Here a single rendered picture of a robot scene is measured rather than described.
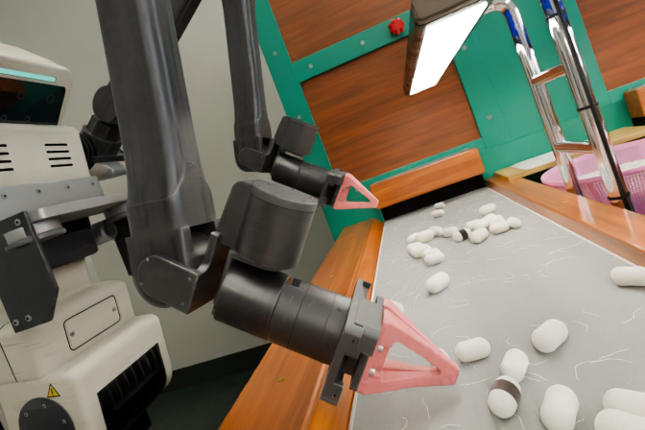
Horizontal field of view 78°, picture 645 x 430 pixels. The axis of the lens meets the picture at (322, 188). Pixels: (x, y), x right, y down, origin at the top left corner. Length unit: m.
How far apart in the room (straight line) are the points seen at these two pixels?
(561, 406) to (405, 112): 0.95
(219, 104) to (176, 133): 1.96
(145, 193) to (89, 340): 0.52
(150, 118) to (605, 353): 0.41
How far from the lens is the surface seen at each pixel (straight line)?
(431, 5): 0.40
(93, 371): 0.79
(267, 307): 0.34
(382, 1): 1.24
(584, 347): 0.41
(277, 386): 0.44
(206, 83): 2.38
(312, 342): 0.34
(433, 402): 0.38
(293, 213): 0.31
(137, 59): 0.39
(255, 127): 0.77
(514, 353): 0.38
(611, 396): 0.32
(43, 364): 0.80
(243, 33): 0.83
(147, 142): 0.37
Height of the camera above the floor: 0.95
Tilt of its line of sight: 2 degrees down
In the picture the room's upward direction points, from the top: 21 degrees counter-clockwise
